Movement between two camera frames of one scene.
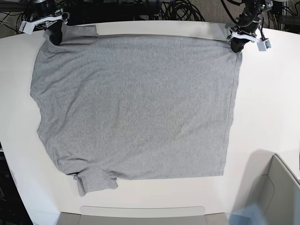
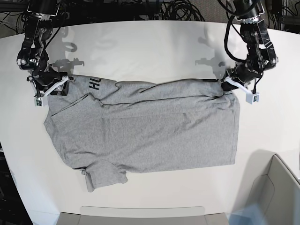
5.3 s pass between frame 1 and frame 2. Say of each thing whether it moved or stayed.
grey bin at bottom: stayed
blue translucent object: stayed
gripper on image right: moved
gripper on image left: moved
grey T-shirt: moved
